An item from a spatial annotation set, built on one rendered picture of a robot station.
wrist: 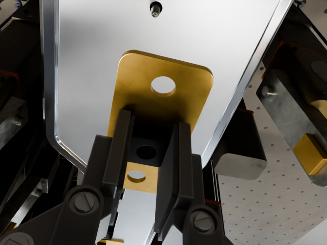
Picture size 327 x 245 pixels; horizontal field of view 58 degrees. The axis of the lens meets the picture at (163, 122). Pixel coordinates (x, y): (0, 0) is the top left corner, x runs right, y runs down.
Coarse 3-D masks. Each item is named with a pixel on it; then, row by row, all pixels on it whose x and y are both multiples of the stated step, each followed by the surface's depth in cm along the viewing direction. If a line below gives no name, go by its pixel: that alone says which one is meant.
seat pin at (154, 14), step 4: (152, 4) 27; (156, 4) 26; (160, 4) 27; (152, 8) 26; (156, 8) 26; (160, 8) 27; (152, 12) 26; (156, 12) 26; (152, 16) 26; (156, 16) 26
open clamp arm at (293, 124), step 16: (272, 80) 32; (288, 80) 31; (272, 96) 32; (288, 96) 29; (272, 112) 32; (288, 112) 29; (304, 112) 27; (320, 112) 28; (288, 128) 29; (304, 128) 27; (320, 128) 26; (288, 144) 29; (304, 144) 26; (320, 144) 25; (304, 160) 26; (320, 160) 24; (320, 176) 25
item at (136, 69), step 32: (128, 64) 11; (160, 64) 11; (192, 64) 11; (128, 96) 12; (160, 96) 12; (192, 96) 12; (160, 128) 13; (192, 128) 13; (128, 160) 14; (160, 160) 13
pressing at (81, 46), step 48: (48, 0) 27; (96, 0) 27; (144, 0) 27; (192, 0) 26; (240, 0) 26; (288, 0) 26; (48, 48) 30; (96, 48) 30; (144, 48) 30; (192, 48) 29; (240, 48) 29; (48, 96) 34; (96, 96) 34; (240, 96) 34; (192, 144) 38; (144, 192) 46; (144, 240) 56
